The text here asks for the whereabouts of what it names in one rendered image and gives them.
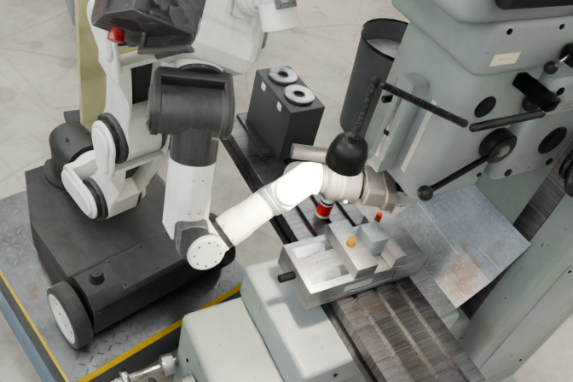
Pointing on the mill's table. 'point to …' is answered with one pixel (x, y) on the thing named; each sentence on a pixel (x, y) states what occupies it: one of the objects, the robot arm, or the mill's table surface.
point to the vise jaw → (364, 259)
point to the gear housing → (488, 36)
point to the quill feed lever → (503, 146)
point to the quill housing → (436, 83)
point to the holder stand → (284, 110)
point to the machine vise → (328, 257)
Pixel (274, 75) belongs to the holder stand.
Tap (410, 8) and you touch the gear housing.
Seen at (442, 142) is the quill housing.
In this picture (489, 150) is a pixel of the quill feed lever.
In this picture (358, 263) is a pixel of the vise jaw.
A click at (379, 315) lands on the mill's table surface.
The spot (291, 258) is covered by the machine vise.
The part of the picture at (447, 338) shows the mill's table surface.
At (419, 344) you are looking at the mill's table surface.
